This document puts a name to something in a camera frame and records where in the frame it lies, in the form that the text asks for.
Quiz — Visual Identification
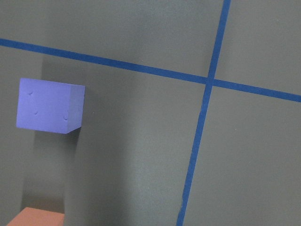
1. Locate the purple foam block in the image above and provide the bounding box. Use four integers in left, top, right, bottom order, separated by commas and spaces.
16, 78, 85, 134

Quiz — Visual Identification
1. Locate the orange foam block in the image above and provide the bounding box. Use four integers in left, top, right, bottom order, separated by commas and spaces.
8, 207, 64, 226

